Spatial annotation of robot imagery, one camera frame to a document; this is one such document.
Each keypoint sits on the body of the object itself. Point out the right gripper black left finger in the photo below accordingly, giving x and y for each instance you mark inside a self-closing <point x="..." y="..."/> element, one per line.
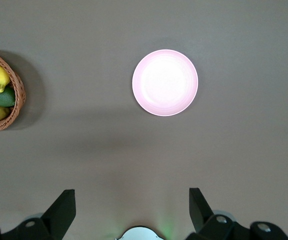
<point x="59" y="212"/>

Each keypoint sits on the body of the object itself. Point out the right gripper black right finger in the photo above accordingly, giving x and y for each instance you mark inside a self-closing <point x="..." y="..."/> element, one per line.
<point x="201" y="215"/>

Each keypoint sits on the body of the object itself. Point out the green avocado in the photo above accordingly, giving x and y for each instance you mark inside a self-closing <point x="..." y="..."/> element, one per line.
<point x="2" y="98"/>

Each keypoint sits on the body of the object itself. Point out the brown wicker basket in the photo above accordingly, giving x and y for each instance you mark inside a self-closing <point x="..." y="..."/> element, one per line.
<point x="16" y="82"/>

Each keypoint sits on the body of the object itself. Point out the pink round plate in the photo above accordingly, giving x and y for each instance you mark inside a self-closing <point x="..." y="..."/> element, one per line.
<point x="165" y="82"/>

